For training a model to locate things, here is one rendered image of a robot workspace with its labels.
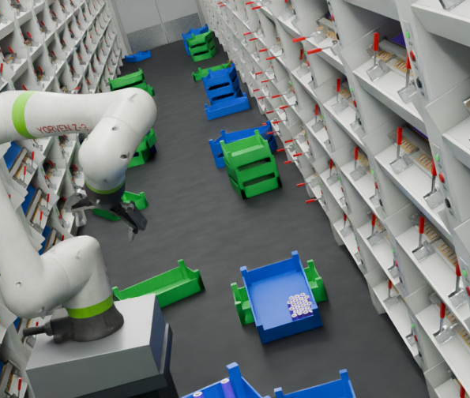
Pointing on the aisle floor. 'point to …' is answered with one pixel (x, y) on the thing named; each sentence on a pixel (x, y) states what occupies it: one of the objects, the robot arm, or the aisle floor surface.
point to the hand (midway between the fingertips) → (105, 227)
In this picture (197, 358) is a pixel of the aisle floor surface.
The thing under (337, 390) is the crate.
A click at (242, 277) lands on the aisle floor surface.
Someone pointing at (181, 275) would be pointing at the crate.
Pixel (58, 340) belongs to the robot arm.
